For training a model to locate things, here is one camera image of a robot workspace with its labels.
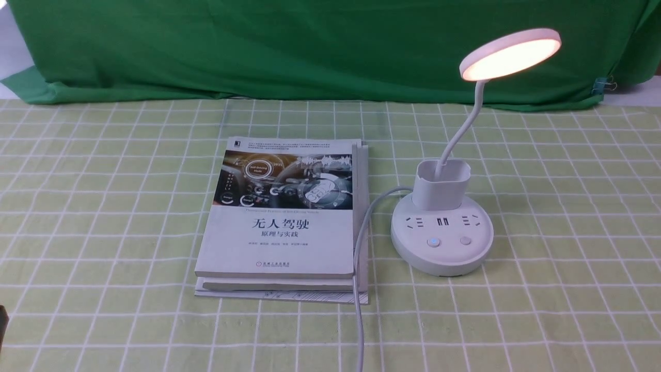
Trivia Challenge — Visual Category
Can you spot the white desk lamp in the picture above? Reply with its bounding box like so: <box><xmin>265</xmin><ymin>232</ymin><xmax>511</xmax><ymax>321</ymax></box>
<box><xmin>390</xmin><ymin>28</ymin><xmax>562</xmax><ymax>277</ymax></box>

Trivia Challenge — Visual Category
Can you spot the white lamp power cable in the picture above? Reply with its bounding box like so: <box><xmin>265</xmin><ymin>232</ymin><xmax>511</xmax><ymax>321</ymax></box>
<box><xmin>352</xmin><ymin>187</ymin><xmax>415</xmax><ymax>372</ymax></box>

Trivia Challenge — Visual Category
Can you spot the green backdrop cloth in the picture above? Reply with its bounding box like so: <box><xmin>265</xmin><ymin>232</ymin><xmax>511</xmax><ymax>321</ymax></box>
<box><xmin>2</xmin><ymin>1</ymin><xmax>659</xmax><ymax>112</ymax></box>

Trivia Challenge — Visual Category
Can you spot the teal binder clip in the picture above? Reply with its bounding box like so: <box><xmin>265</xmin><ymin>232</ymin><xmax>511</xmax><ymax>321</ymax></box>
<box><xmin>591</xmin><ymin>76</ymin><xmax>618</xmax><ymax>95</ymax></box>

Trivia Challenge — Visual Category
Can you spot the bottom book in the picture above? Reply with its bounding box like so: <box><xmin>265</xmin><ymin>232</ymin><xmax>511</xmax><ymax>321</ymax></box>
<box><xmin>195</xmin><ymin>278</ymin><xmax>355</xmax><ymax>304</ymax></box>

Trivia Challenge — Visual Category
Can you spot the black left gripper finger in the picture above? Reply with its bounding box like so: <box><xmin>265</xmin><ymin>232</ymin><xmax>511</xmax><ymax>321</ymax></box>
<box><xmin>0</xmin><ymin>305</ymin><xmax>10</xmax><ymax>349</ymax></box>

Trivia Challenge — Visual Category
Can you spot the top white book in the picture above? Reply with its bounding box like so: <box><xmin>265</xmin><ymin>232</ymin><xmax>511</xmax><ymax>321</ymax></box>
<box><xmin>194</xmin><ymin>136</ymin><xmax>362</xmax><ymax>280</ymax></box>

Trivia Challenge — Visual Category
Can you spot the green checkered tablecloth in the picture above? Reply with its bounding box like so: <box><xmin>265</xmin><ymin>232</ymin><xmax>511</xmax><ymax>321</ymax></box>
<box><xmin>1</xmin><ymin>100</ymin><xmax>660</xmax><ymax>371</ymax></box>

